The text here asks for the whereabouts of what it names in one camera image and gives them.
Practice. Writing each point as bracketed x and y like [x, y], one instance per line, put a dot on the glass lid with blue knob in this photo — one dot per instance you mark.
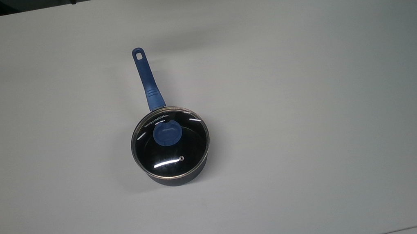
[173, 159]

